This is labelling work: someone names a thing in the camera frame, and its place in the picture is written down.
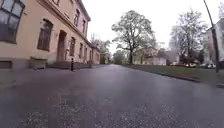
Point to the group of trees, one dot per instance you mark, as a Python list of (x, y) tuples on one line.
[(104, 50)]

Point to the wet grey asphalt road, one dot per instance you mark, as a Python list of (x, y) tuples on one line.
[(110, 96)]

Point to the yellow house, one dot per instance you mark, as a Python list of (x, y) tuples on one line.
[(146, 57)]

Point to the large leafy tree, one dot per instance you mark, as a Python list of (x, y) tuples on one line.
[(133, 31)]

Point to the black bollard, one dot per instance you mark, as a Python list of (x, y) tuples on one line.
[(72, 65)]

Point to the stone planter box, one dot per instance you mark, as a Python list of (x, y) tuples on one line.
[(38, 63)]

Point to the grass verge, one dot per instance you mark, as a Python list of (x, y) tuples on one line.
[(186, 71)]

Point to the tall sparse tree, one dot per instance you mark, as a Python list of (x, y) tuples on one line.
[(188, 35)]

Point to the long yellow building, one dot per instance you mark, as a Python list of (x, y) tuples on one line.
[(30, 30)]

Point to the leaning pole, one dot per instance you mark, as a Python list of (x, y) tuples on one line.
[(213, 36)]

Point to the white tall building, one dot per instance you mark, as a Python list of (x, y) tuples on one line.
[(220, 40)]

